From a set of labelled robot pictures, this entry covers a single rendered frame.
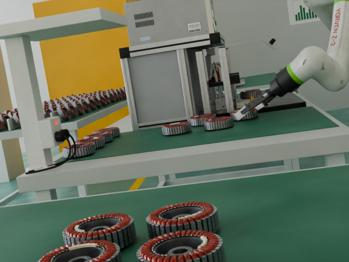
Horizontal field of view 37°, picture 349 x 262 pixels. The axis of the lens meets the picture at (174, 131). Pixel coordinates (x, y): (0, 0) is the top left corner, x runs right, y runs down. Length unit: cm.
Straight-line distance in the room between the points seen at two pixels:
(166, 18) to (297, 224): 171
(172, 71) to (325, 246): 164
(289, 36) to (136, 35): 553
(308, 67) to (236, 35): 585
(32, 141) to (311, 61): 101
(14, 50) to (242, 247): 113
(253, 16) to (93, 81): 277
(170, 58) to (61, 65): 408
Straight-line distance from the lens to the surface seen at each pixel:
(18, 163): 640
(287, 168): 369
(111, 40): 610
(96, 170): 157
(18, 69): 169
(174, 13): 240
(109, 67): 611
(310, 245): 73
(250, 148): 150
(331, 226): 79
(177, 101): 227
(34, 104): 168
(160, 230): 78
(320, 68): 196
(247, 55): 778
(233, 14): 780
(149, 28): 241
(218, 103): 243
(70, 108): 367
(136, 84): 230
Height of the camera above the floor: 101
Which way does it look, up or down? 7 degrees down
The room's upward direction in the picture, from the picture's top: 9 degrees counter-clockwise
